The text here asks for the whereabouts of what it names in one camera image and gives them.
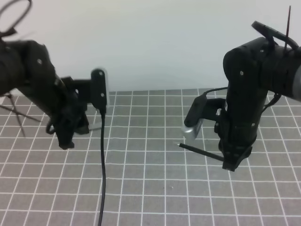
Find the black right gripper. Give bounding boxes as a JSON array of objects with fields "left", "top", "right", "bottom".
[{"left": 206, "top": 94, "right": 267, "bottom": 171}]

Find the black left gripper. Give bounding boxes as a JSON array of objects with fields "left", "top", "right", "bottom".
[{"left": 30, "top": 77, "right": 90, "bottom": 150}]

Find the black pen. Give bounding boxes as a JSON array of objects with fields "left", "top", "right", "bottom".
[{"left": 176, "top": 143, "right": 224, "bottom": 162}]

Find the translucent pen cap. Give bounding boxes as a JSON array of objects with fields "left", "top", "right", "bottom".
[{"left": 88, "top": 122, "right": 102, "bottom": 131}]

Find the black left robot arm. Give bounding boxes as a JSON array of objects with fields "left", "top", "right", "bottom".
[{"left": 0, "top": 40, "right": 89, "bottom": 150}]

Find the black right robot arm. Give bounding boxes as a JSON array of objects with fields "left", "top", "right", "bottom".
[{"left": 214, "top": 38, "right": 301, "bottom": 171}]

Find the grey grid tablecloth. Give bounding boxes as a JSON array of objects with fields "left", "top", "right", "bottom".
[{"left": 0, "top": 89, "right": 301, "bottom": 226}]

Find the black left camera cable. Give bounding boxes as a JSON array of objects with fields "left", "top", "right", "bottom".
[{"left": 97, "top": 110, "right": 107, "bottom": 226}]

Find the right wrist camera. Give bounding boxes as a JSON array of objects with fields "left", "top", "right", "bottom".
[{"left": 182, "top": 93, "right": 207, "bottom": 140}]

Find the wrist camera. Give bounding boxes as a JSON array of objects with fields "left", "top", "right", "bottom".
[
  {"left": 90, "top": 68, "right": 110, "bottom": 115},
  {"left": 182, "top": 93, "right": 207, "bottom": 140}
]

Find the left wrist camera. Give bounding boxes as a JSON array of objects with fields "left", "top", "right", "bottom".
[{"left": 90, "top": 68, "right": 110, "bottom": 115}]

